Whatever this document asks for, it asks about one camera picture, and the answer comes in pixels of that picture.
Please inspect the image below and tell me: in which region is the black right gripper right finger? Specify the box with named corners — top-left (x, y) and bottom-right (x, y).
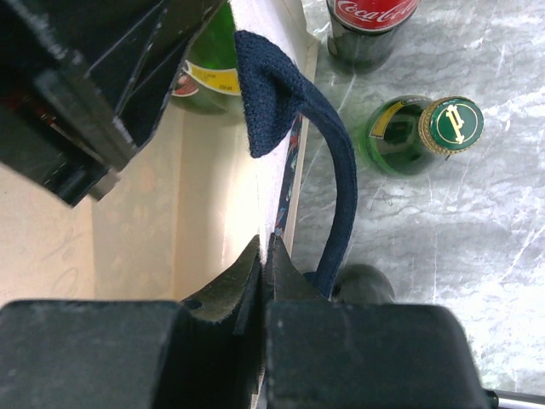
top-left (264, 236), bottom-right (490, 408)

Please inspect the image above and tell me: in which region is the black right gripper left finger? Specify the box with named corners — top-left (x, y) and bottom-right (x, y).
top-left (1, 239), bottom-right (261, 408)

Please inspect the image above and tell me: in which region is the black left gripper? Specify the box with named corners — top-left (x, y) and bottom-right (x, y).
top-left (1, 0), bottom-right (220, 206)

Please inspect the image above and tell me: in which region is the back cola glass bottle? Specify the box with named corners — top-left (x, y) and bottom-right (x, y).
top-left (326, 0), bottom-right (420, 72)

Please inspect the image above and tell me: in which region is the green bottle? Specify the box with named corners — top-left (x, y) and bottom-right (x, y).
top-left (171, 2), bottom-right (244, 117)
top-left (356, 95), bottom-right (485, 178)

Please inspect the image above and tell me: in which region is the cream canvas tote bag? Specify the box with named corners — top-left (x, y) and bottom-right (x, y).
top-left (0, 0), bottom-right (359, 308)

